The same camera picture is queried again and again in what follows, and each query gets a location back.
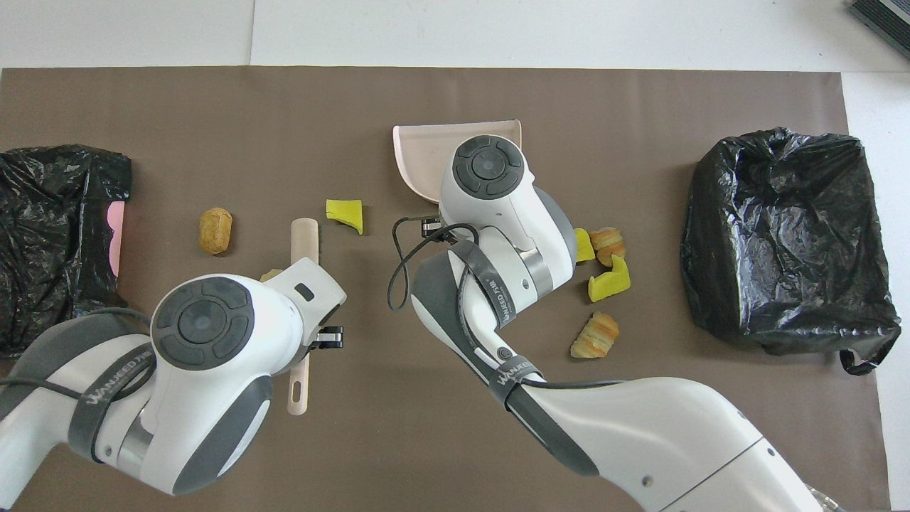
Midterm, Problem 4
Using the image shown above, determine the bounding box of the black plastic trash bag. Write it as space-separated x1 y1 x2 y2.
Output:
680 127 902 376
0 144 133 360

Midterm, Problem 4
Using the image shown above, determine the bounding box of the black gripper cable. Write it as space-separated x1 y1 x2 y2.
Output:
0 306 157 399
387 215 626 388

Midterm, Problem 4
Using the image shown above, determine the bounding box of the beige hand brush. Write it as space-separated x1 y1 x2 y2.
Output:
287 218 322 417

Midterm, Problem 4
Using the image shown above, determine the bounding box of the pink plastic bin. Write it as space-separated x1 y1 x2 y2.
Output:
107 201 126 278

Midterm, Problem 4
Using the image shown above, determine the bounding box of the pale pink dustpan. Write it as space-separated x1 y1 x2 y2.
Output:
392 119 523 207

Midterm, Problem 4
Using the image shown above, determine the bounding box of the brown oval bread roll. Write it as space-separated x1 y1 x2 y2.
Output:
198 207 233 255

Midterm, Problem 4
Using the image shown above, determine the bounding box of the dark grey ribbed device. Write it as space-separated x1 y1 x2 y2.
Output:
846 0 910 61

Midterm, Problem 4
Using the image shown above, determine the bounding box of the orange striped croissant piece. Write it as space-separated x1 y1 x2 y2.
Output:
570 311 620 359

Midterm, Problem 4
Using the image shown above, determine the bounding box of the brown paper table mat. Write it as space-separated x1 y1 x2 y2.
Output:
0 66 892 512

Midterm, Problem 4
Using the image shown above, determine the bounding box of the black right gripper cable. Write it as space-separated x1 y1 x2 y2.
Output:
387 215 626 388

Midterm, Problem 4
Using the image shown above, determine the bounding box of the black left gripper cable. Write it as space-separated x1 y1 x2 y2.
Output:
0 306 157 399

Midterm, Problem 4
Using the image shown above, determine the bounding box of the pale striped bread piece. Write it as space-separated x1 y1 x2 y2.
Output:
590 227 627 268

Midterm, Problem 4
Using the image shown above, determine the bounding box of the yellow rectangular sponge piece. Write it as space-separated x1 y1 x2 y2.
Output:
326 199 364 235

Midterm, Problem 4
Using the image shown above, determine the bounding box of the small yellow sponge piece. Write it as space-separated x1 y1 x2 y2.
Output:
587 255 631 303

